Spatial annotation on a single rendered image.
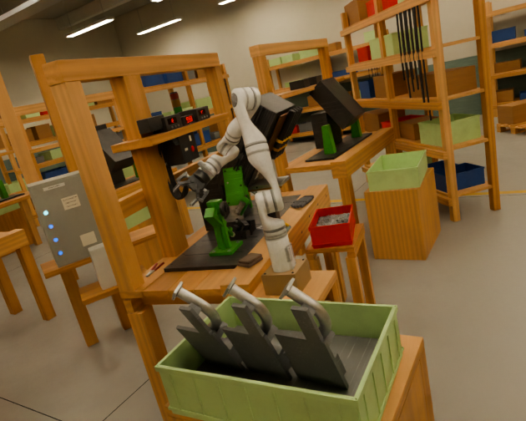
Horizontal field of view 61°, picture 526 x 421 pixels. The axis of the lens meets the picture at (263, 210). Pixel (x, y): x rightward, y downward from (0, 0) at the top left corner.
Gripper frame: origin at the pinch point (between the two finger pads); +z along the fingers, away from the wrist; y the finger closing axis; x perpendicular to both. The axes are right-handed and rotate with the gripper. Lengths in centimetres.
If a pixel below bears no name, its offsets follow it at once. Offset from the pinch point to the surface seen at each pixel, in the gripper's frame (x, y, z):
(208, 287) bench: -12.0, -33.3, 20.6
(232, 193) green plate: -45, -11, -33
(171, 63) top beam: -43, 65, -70
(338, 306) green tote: 50, -68, 9
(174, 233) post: -57, -1, 2
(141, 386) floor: -133, -42, 76
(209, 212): -24.4, -10.7, -10.1
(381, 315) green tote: 58, -78, 5
